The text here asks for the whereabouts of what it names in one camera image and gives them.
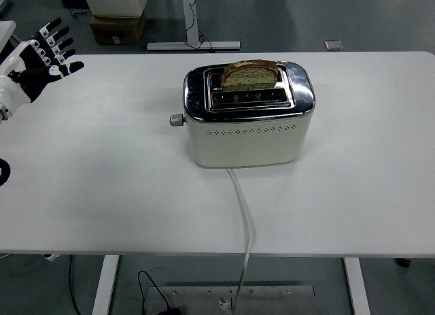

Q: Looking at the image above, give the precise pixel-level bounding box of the black cable with adapter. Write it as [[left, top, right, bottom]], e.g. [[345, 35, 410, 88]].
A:
[[137, 269, 183, 315]]

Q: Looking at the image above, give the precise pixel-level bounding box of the grey metal plate with screws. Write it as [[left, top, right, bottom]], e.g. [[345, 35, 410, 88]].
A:
[[142, 284, 316, 315]]

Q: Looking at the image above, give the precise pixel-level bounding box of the brown cardboard box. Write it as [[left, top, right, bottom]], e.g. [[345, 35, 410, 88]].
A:
[[89, 12, 147, 46]]

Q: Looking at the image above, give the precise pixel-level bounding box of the white table leg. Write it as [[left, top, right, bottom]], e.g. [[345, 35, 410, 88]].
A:
[[91, 254, 120, 315], [343, 256, 372, 315]]

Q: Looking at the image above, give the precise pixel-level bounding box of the black cable on stand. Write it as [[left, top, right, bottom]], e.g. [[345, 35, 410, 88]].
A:
[[185, 0, 214, 53]]

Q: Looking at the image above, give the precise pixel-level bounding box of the brown bread slice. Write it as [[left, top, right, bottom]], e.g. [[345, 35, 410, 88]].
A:
[[220, 59, 279, 91]]

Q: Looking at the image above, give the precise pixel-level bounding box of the white desk stand foot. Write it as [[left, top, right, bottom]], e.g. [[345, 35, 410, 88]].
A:
[[147, 0, 242, 52]]

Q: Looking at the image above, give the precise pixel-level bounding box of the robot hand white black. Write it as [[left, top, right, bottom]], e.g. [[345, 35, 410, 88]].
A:
[[0, 17, 85, 116]]

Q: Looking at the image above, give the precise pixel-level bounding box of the cream plastic container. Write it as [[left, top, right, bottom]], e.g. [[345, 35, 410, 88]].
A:
[[81, 0, 148, 18]]

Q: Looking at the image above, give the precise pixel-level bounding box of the thin black hanging cable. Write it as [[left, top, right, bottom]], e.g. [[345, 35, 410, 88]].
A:
[[69, 254, 83, 315]]

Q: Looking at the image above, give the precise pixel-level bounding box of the cream toaster chrome top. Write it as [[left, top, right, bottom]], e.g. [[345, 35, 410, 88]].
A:
[[183, 61, 316, 169]]

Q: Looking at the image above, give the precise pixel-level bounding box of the white side table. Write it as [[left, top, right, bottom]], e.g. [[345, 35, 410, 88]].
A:
[[0, 20, 21, 57]]

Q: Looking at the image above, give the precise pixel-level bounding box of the white toaster power cord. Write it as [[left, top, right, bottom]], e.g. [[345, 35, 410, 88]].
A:
[[224, 167, 256, 312]]

